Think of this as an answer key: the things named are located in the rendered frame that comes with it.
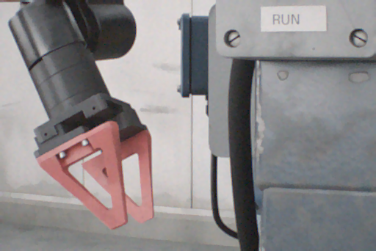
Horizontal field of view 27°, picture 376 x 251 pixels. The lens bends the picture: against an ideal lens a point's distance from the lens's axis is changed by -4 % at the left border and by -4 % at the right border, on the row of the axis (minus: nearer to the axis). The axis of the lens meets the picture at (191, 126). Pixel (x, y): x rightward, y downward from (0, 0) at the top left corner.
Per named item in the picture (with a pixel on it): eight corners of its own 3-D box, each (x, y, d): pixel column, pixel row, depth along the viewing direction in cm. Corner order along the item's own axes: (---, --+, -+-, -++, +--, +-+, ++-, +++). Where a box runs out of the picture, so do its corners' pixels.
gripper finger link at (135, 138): (185, 203, 72) (140, 111, 73) (170, 205, 65) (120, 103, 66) (120, 234, 73) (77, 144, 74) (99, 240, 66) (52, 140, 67)
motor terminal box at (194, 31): (176, 120, 85) (176, 12, 84) (178, 116, 95) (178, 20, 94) (254, 121, 84) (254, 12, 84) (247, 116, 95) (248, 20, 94)
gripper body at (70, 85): (139, 122, 71) (106, 50, 72) (110, 113, 61) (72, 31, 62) (78, 155, 72) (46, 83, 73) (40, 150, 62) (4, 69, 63)
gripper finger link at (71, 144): (170, 205, 65) (121, 103, 66) (152, 208, 58) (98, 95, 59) (100, 240, 66) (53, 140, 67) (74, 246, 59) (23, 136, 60)
